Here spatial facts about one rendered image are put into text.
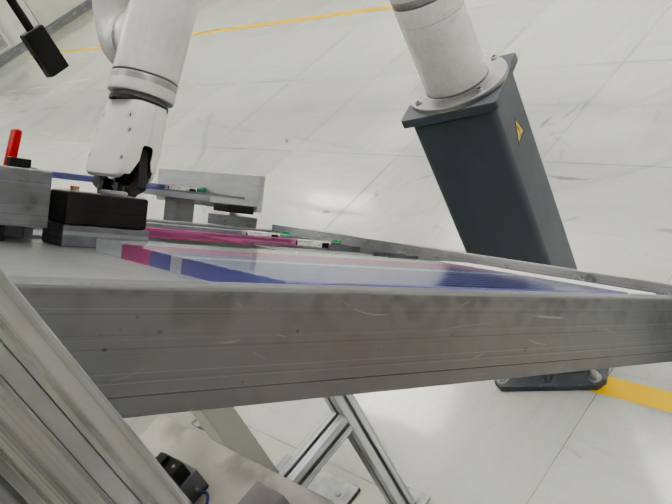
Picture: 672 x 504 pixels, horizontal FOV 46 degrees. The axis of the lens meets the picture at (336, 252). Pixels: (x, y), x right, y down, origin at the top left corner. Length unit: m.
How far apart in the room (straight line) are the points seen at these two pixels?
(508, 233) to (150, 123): 0.83
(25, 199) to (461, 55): 0.94
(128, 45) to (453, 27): 0.62
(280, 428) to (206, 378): 1.68
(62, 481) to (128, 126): 0.71
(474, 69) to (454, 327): 0.98
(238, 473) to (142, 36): 0.56
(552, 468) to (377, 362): 1.24
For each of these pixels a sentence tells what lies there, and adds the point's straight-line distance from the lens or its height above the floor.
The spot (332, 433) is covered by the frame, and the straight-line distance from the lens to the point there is 1.50.
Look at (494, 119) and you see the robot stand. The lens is 1.46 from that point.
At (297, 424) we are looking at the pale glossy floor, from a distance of 2.06.
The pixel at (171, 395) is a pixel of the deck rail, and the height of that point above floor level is 1.10.
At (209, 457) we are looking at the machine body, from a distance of 1.13.
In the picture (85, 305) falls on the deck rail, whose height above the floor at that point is 1.16.
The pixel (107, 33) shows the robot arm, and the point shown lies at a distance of 1.12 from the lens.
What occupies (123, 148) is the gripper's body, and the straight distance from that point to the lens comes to 1.00.
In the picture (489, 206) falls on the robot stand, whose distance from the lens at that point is 1.57.
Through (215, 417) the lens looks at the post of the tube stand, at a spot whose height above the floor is 0.36.
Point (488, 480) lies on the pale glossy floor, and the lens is 1.73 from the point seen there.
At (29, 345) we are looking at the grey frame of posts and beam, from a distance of 0.31.
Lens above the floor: 1.31
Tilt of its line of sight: 30 degrees down
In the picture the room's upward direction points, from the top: 28 degrees counter-clockwise
